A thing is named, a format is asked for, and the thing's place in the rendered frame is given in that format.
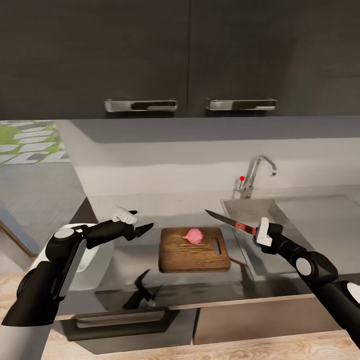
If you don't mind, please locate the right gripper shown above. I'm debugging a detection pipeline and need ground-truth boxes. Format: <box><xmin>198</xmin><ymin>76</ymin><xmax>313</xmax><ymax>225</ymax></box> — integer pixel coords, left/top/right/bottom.
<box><xmin>261</xmin><ymin>222</ymin><xmax>290</xmax><ymax>255</ymax></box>

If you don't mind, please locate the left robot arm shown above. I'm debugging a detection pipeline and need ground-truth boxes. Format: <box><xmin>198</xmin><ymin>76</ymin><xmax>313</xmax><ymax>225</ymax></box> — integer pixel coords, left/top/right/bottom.
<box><xmin>0</xmin><ymin>205</ymin><xmax>154</xmax><ymax>360</ymax></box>

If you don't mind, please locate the cutting board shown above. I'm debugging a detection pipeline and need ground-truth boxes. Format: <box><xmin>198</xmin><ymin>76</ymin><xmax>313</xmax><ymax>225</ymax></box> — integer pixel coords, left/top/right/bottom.
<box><xmin>158</xmin><ymin>228</ymin><xmax>231</xmax><ymax>271</ymax></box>

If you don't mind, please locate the parer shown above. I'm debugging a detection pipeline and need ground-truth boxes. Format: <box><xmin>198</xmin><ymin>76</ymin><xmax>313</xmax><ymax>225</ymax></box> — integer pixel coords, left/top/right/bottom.
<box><xmin>206</xmin><ymin>209</ymin><xmax>258</xmax><ymax>236</ymax></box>

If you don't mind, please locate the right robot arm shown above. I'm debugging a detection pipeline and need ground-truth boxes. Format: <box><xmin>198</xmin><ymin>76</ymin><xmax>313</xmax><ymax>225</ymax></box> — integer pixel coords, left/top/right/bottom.
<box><xmin>255</xmin><ymin>217</ymin><xmax>360</xmax><ymax>350</ymax></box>

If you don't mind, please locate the bowl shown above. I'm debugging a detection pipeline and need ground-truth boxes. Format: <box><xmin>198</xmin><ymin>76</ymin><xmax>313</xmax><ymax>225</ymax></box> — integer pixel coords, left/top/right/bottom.
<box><xmin>31</xmin><ymin>223</ymin><xmax>102</xmax><ymax>273</ymax></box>

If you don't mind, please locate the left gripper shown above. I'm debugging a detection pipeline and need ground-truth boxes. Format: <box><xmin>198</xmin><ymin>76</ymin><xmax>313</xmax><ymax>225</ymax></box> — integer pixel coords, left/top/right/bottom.
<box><xmin>100</xmin><ymin>210</ymin><xmax>154</xmax><ymax>243</ymax></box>

